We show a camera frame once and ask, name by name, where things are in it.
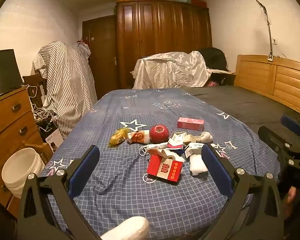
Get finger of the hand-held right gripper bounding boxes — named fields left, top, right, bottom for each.
left=258, top=126, right=300, bottom=165
left=280, top=115, right=300, bottom=140

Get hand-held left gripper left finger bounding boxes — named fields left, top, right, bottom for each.
left=17, top=144, right=108, bottom=240

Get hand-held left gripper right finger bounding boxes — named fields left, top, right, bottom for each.
left=201, top=143, right=284, bottom=240

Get white gauze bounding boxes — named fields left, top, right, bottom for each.
left=189, top=154, right=208, bottom=176

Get knotted white cloth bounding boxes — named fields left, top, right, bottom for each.
left=195, top=131, right=213, bottom=143

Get printed paper cup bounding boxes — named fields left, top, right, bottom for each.
left=127, top=130, right=150, bottom=144

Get white plastic bucket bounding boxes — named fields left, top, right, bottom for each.
left=1, top=147, right=45, bottom=199

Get person's right hand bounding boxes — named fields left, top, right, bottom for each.
left=286, top=187, right=297, bottom=205

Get white labelled packet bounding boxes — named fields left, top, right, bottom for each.
left=184, top=142, right=203, bottom=158

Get dark grey sheet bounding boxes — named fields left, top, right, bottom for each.
left=182, top=85, right=300, bottom=143

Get yellow snack packet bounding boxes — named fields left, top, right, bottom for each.
left=108, top=127, right=132, bottom=147

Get black and white box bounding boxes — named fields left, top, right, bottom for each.
left=39, top=122, right=64, bottom=153

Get wooden headboard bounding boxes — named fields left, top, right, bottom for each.
left=234, top=54, right=300, bottom=119

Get white and red wrapper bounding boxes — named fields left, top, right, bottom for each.
left=167, top=132, right=187, bottom=151

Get red and white box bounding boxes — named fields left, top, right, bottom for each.
left=146, top=148, right=185, bottom=183

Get pink carton box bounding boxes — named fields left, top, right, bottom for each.
left=177, top=117, right=205, bottom=131

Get red apple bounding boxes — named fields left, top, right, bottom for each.
left=149, top=124, right=170, bottom=142

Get crumpled white wrappers pile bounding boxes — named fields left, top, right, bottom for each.
left=139, top=142, right=170, bottom=157

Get wooden dresser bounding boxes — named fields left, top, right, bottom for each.
left=0, top=86, right=44, bottom=218

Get striped cloth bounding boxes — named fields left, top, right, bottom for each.
left=31, top=41, right=98, bottom=139

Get black clothing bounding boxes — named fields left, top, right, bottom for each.
left=199, top=47, right=230, bottom=72

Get wooden chair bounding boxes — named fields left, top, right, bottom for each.
left=22, top=73, right=49, bottom=110

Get white cover sheet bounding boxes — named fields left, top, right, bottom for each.
left=130, top=51, right=212, bottom=90

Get brown wooden door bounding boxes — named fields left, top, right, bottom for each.
left=82, top=15, right=119, bottom=100

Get black monitor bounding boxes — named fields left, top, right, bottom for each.
left=0, top=49, right=24, bottom=100

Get brown wooden wardrobe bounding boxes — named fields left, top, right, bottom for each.
left=116, top=0, right=213, bottom=89

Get white cables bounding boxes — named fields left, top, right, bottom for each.
left=27, top=85, right=58, bottom=130

